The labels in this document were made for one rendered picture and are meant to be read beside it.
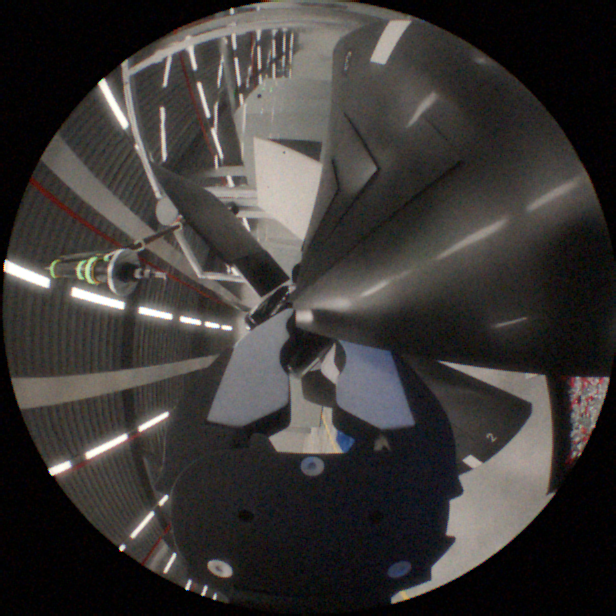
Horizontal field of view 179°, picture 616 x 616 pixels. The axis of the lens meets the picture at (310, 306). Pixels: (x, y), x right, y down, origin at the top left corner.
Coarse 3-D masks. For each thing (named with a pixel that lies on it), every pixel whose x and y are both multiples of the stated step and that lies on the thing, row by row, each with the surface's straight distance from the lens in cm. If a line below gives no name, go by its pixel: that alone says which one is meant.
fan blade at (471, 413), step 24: (408, 360) 27; (432, 360) 27; (432, 384) 27; (456, 384) 27; (480, 384) 27; (456, 408) 28; (480, 408) 28; (504, 408) 28; (528, 408) 29; (456, 432) 30; (480, 432) 30; (504, 432) 30; (456, 456) 33; (480, 456) 33
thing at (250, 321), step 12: (288, 288) 30; (264, 300) 31; (276, 300) 29; (288, 300) 28; (252, 312) 30; (264, 312) 28; (276, 312) 28; (252, 324) 28; (300, 336) 27; (312, 336) 27; (324, 336) 29; (300, 348) 27; (312, 348) 28; (324, 348) 30; (300, 360) 28; (312, 360) 29; (288, 372) 34; (300, 372) 29
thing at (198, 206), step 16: (160, 176) 36; (176, 176) 43; (176, 192) 36; (192, 192) 41; (208, 192) 49; (176, 208) 32; (192, 208) 35; (208, 208) 40; (224, 208) 45; (192, 224) 31; (208, 224) 35; (224, 224) 38; (240, 224) 42; (208, 240) 31; (224, 240) 34; (240, 240) 37; (256, 240) 40; (224, 256) 31; (240, 256) 33
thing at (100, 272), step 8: (96, 264) 41; (104, 264) 39; (128, 264) 35; (136, 264) 34; (96, 272) 40; (104, 272) 38; (120, 272) 35; (128, 272) 34; (96, 280) 42; (104, 280) 39; (128, 280) 35; (136, 280) 35
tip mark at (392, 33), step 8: (392, 24) 11; (400, 24) 11; (408, 24) 10; (384, 32) 11; (392, 32) 11; (400, 32) 10; (384, 40) 11; (392, 40) 10; (376, 48) 11; (384, 48) 10; (392, 48) 10; (376, 56) 11; (384, 56) 10
